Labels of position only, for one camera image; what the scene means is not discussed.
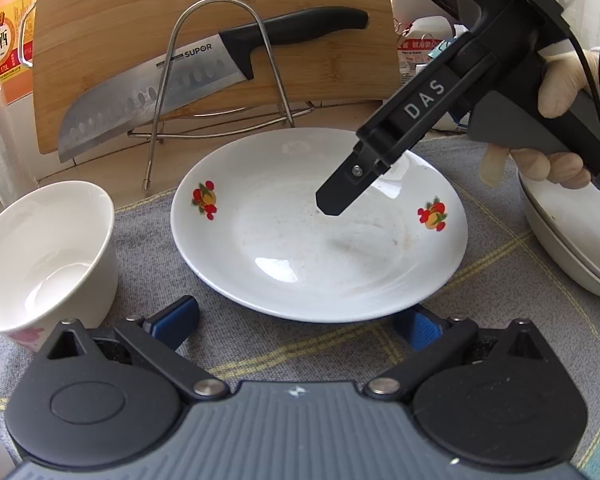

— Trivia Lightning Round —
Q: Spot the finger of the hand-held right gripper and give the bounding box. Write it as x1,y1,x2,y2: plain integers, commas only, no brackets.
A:
316,142,395,217

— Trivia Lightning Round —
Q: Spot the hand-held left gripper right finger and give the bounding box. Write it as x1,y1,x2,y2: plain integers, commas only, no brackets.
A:
362,305,558,403

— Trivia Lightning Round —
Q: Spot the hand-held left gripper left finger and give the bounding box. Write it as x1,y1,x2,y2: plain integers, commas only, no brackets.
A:
35,295,232,403

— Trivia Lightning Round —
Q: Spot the white bowl with pink flower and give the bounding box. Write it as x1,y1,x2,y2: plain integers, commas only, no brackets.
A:
0,180,120,353

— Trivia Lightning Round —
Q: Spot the person's right hand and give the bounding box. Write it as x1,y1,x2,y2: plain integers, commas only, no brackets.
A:
480,46,600,188

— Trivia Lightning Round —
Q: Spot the white printed food bag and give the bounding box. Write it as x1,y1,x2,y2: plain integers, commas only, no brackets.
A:
412,15,473,135

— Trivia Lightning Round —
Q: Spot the beige printed food bag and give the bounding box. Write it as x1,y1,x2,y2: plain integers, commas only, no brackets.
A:
394,20,453,111

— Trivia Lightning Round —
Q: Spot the grey checked dish towel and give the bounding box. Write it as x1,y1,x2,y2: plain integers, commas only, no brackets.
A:
0,135,600,480

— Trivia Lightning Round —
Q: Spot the tall plastic wrap roll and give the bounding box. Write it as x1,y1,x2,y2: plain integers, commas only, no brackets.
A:
0,60,37,206

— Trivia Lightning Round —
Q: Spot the bamboo cutting board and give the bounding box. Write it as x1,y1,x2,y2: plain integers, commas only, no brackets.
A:
31,0,401,156

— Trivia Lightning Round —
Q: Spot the yellow cooking wine jug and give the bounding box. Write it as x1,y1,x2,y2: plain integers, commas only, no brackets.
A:
0,0,43,106

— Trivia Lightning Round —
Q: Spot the metal wire rack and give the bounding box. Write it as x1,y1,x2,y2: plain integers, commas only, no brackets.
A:
127,0,316,191

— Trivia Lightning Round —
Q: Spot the black-handled santoku knife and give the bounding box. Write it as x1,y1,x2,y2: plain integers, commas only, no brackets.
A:
57,6,370,163

